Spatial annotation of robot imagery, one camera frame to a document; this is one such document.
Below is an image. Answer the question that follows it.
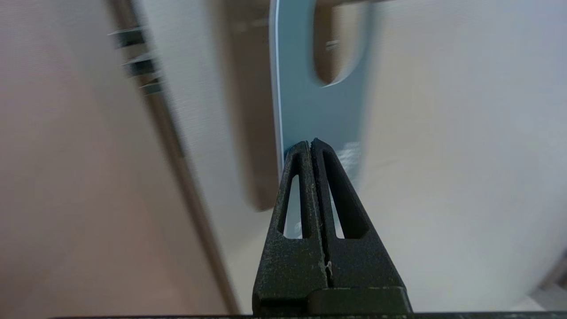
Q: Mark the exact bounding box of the white door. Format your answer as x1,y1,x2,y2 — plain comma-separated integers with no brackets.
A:
133,0,567,311

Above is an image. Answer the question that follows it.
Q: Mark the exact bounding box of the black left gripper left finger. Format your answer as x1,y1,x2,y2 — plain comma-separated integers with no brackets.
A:
252,141,329,315

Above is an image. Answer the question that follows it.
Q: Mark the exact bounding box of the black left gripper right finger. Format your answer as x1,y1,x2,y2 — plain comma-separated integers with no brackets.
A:
307,138,414,315

